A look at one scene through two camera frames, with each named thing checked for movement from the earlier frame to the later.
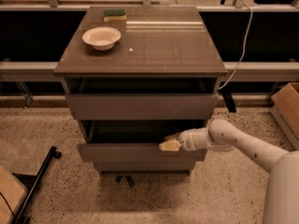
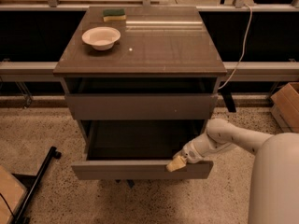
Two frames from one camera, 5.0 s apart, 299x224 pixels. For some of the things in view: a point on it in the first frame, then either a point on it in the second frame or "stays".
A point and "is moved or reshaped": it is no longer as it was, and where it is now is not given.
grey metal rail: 244,72 stays
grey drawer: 135,140 is moved or reshaped
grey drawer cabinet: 135,76 stays
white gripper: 188,140 -> 189,153
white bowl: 102,38 stays
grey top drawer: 142,98 stays
